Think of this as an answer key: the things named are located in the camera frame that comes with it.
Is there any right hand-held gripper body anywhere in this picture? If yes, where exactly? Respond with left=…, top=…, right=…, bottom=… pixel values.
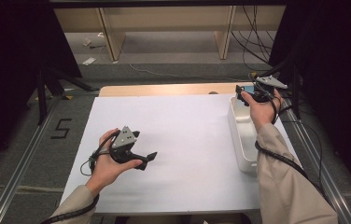
left=252, top=75, right=289, bottom=104

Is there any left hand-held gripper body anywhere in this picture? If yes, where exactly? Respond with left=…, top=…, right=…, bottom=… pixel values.
left=109, top=125, right=138, bottom=165

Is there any long white plastic tray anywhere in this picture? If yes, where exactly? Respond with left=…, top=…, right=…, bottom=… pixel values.
left=227, top=95, right=273, bottom=175

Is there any person's right hand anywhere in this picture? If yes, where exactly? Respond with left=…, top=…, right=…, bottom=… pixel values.
left=241, top=88, right=285, bottom=133

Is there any person's left hand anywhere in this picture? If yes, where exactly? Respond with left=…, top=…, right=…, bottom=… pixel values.
left=84, top=128, right=144, bottom=198

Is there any white foam board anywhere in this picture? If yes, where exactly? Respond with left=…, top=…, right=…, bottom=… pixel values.
left=60, top=92, right=302, bottom=216

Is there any light wooden table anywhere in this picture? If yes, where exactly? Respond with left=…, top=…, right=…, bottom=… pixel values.
left=98, top=81, right=256, bottom=98

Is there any dark curtain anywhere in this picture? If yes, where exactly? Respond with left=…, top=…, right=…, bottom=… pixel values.
left=268, top=0, right=351, bottom=197
left=0, top=0, right=83, bottom=185

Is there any beige wooden desk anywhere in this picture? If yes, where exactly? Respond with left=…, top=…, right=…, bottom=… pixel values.
left=49, top=0, right=287, bottom=62

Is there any bundle of black cables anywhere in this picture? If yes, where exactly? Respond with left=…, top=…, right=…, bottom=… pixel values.
left=231, top=4, right=277, bottom=73

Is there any thin black cable loop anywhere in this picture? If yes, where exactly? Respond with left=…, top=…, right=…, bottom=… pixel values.
left=79, top=153, right=98, bottom=177

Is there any right gripper black sleeved cable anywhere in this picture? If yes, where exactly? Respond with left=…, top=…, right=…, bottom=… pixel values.
left=248, top=72, right=329, bottom=200

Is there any gripper black sleeved cable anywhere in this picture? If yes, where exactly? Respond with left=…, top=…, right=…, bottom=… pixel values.
left=41, top=129, right=121, bottom=224
left=248, top=72, right=329, bottom=200

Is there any left gripper black sleeved cable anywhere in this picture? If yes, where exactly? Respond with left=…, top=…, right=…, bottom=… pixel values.
left=41, top=129, right=121, bottom=224

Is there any aluminium floor rail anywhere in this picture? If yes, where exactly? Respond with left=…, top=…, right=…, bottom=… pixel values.
left=0, top=90, right=100, bottom=224
left=280, top=96, right=351, bottom=224

